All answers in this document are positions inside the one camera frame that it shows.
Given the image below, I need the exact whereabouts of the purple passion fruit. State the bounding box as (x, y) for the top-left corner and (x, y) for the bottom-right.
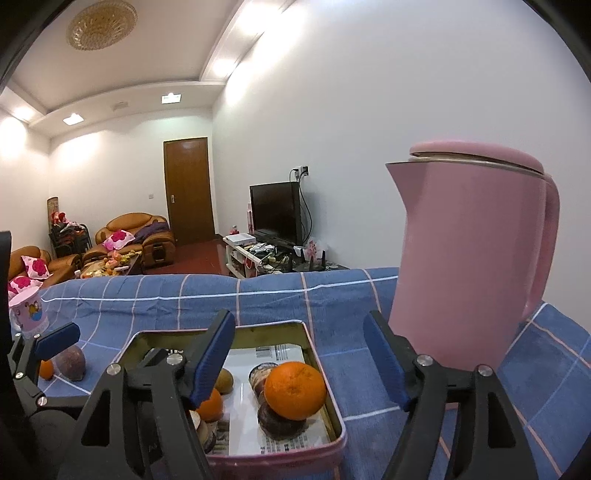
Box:
(52, 345), (86, 382)

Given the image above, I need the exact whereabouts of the brown kiwi fruit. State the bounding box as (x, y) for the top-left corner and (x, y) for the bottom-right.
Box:
(214, 368), (235, 395)

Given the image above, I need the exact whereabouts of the large orange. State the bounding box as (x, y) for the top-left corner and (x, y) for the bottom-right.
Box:
(264, 361), (328, 421)

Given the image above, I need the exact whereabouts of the small tangerine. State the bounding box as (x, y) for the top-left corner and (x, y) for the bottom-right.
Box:
(39, 360), (55, 381)
(197, 388), (223, 423)

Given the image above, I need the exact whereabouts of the cut passion fruit half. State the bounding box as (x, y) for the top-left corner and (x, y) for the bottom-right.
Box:
(189, 410), (217, 454)

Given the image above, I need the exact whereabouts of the pink cartoon mug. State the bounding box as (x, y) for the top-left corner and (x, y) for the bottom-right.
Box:
(9, 286), (49, 338)

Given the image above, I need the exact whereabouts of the dark shelf with items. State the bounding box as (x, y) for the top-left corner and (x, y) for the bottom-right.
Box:
(47, 196), (92, 258)

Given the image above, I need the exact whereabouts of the orange leather sofa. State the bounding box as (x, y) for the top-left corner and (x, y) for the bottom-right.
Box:
(8, 246), (81, 288)

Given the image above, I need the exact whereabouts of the small tangerine behind finger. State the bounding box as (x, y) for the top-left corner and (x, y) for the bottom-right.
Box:
(197, 388), (223, 423)

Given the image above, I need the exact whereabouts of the blue checked tablecloth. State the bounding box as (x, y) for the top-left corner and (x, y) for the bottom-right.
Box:
(39, 267), (590, 479)

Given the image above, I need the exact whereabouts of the coffee table with snacks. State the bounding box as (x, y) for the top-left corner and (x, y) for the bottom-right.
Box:
(80, 251), (142, 279)

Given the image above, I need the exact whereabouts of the orange leather armchair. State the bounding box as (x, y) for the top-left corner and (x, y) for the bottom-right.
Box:
(82, 212), (176, 268)

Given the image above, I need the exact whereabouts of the pink tin box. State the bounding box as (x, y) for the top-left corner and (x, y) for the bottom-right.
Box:
(115, 320), (349, 480)

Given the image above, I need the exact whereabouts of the dark passion fruit in box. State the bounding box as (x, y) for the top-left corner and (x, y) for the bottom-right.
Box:
(257, 401), (307, 441)

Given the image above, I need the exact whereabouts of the brown wooden door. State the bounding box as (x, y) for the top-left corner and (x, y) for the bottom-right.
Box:
(163, 137), (215, 246)

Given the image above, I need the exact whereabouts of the pink electric kettle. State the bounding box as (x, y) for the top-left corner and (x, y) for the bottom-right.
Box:
(388, 140), (560, 370)

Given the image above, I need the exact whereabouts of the white tv stand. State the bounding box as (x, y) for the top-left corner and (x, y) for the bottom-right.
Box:
(222, 234), (341, 279)

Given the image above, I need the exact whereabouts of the ceiling chandelier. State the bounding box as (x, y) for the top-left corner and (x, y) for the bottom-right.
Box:
(66, 1), (137, 51)

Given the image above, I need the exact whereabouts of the black television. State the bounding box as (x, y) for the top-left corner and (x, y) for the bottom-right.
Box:
(249, 181), (304, 245)

